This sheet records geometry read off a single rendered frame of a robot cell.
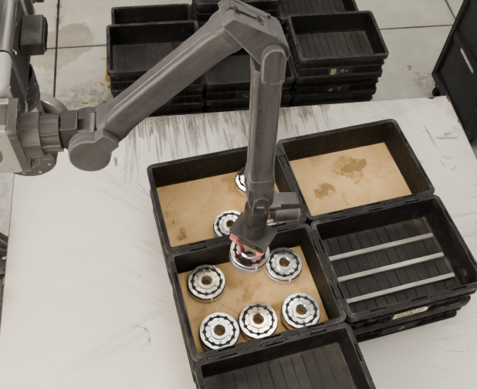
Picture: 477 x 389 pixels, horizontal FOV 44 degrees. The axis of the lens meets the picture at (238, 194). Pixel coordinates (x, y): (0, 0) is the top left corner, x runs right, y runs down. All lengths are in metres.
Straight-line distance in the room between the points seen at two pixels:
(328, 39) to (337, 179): 1.11
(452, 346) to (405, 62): 2.10
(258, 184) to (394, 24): 2.69
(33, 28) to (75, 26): 2.36
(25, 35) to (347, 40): 1.84
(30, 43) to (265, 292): 0.87
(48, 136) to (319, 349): 0.89
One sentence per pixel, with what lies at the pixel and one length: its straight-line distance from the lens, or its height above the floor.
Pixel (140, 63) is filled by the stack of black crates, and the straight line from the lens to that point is 2.66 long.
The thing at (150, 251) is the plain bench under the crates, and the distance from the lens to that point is 1.83.
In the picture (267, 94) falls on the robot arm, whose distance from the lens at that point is 1.08.
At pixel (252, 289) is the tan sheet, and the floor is 0.83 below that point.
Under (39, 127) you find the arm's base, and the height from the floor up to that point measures 1.48.
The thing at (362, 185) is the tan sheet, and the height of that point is 0.83.
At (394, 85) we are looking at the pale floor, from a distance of 3.42.
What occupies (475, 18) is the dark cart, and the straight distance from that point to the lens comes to 3.01.
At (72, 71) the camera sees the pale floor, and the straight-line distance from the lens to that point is 3.39.
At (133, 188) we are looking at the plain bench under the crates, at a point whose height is 0.70.
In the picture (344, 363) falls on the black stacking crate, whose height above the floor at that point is 0.83.
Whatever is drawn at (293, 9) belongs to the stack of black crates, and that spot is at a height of 0.38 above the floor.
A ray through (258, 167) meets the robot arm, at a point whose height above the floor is 1.34.
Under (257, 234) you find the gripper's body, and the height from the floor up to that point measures 1.11.
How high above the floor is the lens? 2.30
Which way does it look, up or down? 56 degrees down
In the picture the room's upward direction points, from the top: 5 degrees clockwise
